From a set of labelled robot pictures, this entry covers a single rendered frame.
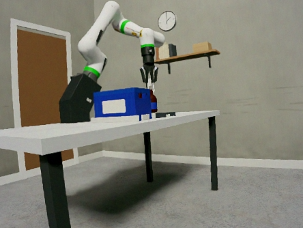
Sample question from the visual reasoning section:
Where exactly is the blue crate with dividers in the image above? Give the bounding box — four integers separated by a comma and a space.
94, 87, 152, 121

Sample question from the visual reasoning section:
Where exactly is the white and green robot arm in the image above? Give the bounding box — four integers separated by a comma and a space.
74, 1, 165, 83

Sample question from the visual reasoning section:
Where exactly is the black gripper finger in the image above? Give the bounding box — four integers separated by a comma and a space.
149, 66, 158, 93
139, 66, 149, 89

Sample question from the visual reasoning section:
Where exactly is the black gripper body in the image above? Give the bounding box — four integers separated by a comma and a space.
143, 55, 155, 72

